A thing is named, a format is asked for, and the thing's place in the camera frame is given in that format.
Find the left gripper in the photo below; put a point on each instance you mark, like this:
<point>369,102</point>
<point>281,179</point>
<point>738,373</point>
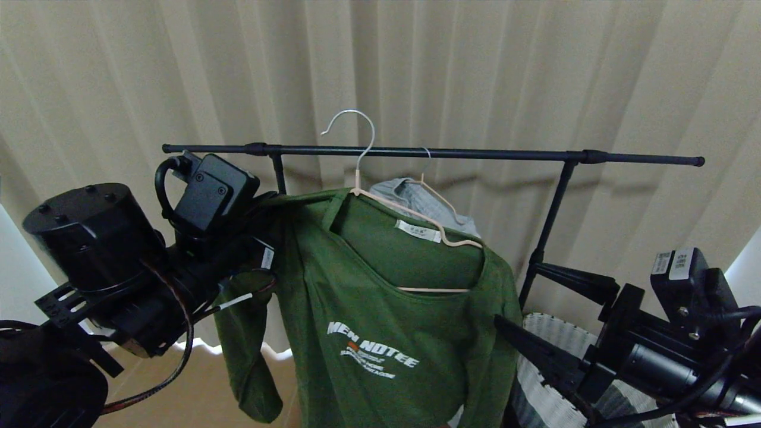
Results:
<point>190,285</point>

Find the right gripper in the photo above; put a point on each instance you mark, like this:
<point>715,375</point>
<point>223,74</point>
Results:
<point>654,356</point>

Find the green garment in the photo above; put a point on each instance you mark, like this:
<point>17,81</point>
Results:
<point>386,309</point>

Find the pink clothes hanger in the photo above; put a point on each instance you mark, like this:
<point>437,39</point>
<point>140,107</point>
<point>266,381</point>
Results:
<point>357,178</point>
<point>423,178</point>

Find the pale grey shorts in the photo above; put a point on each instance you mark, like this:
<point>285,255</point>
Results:
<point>404,196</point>

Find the white laundry basket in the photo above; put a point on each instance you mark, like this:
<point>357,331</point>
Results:
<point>565,330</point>

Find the black clothes rack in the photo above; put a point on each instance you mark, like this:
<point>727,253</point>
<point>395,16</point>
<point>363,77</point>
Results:
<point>475,153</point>

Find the beige curtain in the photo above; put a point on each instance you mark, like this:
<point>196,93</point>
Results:
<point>475,71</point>

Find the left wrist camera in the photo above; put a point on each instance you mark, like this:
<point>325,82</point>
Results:
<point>214,190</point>

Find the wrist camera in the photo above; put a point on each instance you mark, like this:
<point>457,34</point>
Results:
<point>684,285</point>
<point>214,190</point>

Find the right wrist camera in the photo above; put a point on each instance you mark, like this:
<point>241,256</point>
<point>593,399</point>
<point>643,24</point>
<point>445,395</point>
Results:
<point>684,285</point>

